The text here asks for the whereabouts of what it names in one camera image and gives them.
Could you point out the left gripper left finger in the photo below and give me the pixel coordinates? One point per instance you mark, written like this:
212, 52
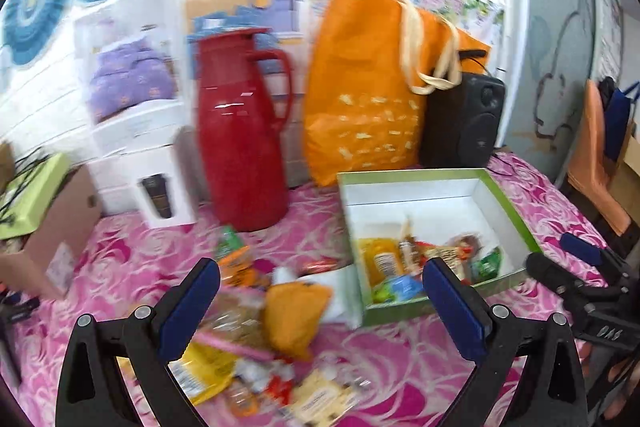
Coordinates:
91, 390

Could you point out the bedding picture package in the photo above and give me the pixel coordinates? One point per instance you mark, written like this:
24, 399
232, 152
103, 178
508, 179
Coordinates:
131, 67

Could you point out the orange tote bag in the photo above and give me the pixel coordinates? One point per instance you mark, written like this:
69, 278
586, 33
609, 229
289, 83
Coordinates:
374, 65

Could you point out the orange cookie packet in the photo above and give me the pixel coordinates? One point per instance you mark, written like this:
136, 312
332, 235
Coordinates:
237, 268

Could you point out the green white open box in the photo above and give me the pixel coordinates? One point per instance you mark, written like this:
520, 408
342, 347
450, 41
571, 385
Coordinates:
441, 204

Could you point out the black speaker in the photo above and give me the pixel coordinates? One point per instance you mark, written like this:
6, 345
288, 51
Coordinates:
461, 124

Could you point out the beige cracker packet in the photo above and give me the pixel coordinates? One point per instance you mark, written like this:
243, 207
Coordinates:
320, 401

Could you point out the white cup product box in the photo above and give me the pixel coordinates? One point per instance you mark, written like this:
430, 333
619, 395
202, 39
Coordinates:
150, 181

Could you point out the pink edged noodle snack packet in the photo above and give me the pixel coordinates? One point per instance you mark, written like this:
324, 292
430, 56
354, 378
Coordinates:
233, 323

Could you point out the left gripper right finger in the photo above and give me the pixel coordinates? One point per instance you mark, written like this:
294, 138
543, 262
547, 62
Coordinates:
551, 390

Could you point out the red thermos jug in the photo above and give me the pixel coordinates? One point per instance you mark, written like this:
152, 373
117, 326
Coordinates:
239, 133

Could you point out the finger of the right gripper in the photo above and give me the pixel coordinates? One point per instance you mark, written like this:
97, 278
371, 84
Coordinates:
608, 263
554, 277

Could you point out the lime green box lid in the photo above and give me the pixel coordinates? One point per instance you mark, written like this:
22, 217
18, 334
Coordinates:
30, 193

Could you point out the small green candy packet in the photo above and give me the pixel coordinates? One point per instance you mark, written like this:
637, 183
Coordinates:
228, 243

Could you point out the pink floral tablecloth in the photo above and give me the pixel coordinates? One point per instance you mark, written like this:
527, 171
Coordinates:
413, 367

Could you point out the white snack packet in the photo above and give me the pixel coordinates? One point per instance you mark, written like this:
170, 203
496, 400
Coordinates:
344, 306

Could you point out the yellow snack packet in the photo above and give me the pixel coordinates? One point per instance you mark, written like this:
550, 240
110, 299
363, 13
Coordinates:
203, 372

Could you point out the brown cardboard box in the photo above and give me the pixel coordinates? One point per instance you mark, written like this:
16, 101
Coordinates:
45, 266

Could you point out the orange hanging cloth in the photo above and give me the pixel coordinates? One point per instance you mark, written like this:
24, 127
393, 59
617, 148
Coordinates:
586, 171

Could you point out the orange snack packet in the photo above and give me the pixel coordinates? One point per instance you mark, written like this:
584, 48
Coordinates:
291, 317

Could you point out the blue paper bag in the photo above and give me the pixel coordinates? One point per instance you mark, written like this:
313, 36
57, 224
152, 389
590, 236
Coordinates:
617, 105

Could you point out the blue green snack packet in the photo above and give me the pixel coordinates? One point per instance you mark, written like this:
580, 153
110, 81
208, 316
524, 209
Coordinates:
397, 290

